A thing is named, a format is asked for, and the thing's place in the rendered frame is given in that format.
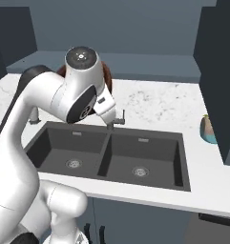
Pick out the black door handle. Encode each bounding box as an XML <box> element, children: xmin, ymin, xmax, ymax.
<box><xmin>83</xmin><ymin>222</ymin><xmax>91</xmax><ymax>238</ymax></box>
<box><xmin>98</xmin><ymin>225</ymin><xmax>107</xmax><ymax>244</ymax></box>

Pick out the teal bowl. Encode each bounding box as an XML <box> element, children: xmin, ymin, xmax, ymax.
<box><xmin>199</xmin><ymin>113</ymin><xmax>218</xmax><ymax>145</ymax></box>

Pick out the dark wall cabinet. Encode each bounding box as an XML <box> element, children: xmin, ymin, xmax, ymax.
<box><xmin>0</xmin><ymin>6</ymin><xmax>38</xmax><ymax>86</ymax></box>

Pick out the dark tall cabinet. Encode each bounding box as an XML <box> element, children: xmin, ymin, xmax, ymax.
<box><xmin>193</xmin><ymin>0</ymin><xmax>230</xmax><ymax>167</ymax></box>

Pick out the dark grey double sink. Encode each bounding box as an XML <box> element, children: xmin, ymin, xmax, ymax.
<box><xmin>23</xmin><ymin>120</ymin><xmax>192</xmax><ymax>193</ymax></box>

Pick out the blue-grey cupboard door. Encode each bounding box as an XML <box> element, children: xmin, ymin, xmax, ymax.
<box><xmin>93</xmin><ymin>197</ymin><xmax>197</xmax><ymax>244</ymax></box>
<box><xmin>75</xmin><ymin>196</ymin><xmax>95</xmax><ymax>244</ymax></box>

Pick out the dark brown bowl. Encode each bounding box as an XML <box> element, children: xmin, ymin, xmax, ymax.
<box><xmin>55</xmin><ymin>61</ymin><xmax>114</xmax><ymax>95</ymax></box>

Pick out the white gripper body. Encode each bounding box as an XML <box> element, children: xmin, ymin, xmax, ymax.
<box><xmin>98</xmin><ymin>106</ymin><xmax>117</xmax><ymax>126</ymax></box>

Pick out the dark grey tap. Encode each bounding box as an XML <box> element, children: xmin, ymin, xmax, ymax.
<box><xmin>106</xmin><ymin>109</ymin><xmax>126</xmax><ymax>132</ymax></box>

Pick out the black dishwasher handle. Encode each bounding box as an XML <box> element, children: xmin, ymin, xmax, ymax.
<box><xmin>198</xmin><ymin>213</ymin><xmax>230</xmax><ymax>229</ymax></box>

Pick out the grey soap dispenser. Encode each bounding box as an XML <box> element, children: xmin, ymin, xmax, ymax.
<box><xmin>28</xmin><ymin>106</ymin><xmax>42</xmax><ymax>125</ymax></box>

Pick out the grey dishwasher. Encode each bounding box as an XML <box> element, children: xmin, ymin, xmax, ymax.
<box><xmin>182</xmin><ymin>212</ymin><xmax>230</xmax><ymax>244</ymax></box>

